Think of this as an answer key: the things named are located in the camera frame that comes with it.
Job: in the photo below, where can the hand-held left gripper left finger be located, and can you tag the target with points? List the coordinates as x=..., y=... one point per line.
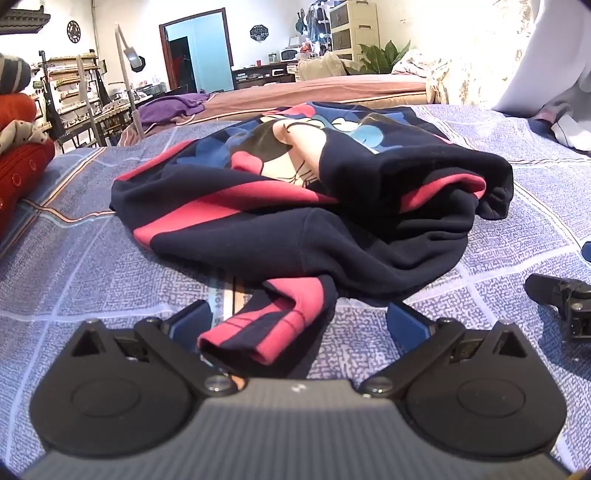
x=191, y=321

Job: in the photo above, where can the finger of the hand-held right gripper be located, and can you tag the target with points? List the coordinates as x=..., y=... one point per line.
x=587, y=251
x=554, y=290

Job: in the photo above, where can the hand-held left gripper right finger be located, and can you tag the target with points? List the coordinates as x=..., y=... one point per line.
x=408, y=325

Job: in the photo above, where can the navy cartoon print sweater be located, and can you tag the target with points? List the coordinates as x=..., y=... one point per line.
x=369, y=240

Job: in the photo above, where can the white and pink cloth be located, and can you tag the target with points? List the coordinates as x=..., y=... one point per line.
x=568, y=129

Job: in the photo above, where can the floral quilt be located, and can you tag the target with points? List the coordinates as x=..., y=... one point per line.
x=461, y=78

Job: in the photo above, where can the purple cloth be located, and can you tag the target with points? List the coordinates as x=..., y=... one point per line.
x=171, y=107

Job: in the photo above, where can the black metal table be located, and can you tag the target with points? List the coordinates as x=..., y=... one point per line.
x=113, y=113

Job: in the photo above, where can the red buttoned cardigan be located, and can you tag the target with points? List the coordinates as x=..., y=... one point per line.
x=23, y=175

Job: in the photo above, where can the brown mattress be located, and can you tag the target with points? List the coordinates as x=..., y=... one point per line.
x=323, y=92

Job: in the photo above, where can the white patterned cloth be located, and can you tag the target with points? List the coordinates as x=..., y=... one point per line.
x=25, y=130

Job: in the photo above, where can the dark low cabinet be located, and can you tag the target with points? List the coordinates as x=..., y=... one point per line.
x=258, y=76

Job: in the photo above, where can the brown framed blue door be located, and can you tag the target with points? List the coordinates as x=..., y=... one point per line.
x=207, y=55

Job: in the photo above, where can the green leafy plant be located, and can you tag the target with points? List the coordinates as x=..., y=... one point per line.
x=381, y=57

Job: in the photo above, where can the beige cushion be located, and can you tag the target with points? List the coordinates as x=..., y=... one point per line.
x=321, y=68

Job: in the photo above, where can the red knit sweater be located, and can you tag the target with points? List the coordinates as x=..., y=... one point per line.
x=16, y=110

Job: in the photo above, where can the white microwave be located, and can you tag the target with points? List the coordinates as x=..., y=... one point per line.
x=288, y=55

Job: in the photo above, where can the cream drawer cabinet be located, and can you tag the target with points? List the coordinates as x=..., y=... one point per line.
x=353, y=32

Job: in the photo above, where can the grey striped knit cloth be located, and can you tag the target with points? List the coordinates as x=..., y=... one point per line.
x=11, y=74

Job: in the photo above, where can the wooden wall display rack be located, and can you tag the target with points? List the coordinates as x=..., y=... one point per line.
x=69, y=92

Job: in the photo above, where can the black hexagonal wall ornament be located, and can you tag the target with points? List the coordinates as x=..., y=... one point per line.
x=259, y=33

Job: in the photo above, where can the round black wall clock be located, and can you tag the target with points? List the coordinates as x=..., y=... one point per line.
x=73, y=30

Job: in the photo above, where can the black roof-shaped wall shelf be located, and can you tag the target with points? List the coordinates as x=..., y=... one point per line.
x=23, y=18

